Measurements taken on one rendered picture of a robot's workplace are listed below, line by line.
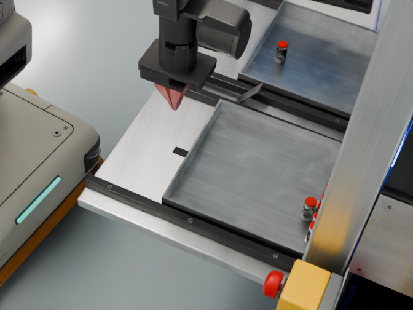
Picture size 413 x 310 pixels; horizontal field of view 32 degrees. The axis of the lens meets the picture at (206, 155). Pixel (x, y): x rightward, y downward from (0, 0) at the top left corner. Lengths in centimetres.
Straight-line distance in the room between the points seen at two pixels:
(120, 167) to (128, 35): 161
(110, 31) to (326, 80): 153
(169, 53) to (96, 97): 163
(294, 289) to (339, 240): 9
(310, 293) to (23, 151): 128
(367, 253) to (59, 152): 127
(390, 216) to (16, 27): 104
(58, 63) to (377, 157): 203
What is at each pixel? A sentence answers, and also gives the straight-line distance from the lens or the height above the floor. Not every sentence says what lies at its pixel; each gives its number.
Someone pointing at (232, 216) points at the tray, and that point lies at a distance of 125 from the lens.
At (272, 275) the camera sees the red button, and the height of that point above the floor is 101.
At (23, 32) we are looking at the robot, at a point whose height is 79.
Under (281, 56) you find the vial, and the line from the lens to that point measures 151.
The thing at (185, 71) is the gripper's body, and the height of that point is 118.
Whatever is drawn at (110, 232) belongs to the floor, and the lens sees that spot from 228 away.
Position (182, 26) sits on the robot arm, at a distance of 99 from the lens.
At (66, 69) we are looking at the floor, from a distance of 276.
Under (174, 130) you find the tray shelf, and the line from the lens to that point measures 137.
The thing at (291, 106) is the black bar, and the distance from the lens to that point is 142.
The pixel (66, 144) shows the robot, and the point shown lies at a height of 28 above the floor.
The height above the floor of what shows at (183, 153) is 88.
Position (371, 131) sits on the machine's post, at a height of 130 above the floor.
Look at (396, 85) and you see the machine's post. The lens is 80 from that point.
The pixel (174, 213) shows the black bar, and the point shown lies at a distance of 123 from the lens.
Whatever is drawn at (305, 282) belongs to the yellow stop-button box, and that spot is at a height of 103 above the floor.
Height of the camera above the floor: 191
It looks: 50 degrees down
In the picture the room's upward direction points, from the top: 7 degrees clockwise
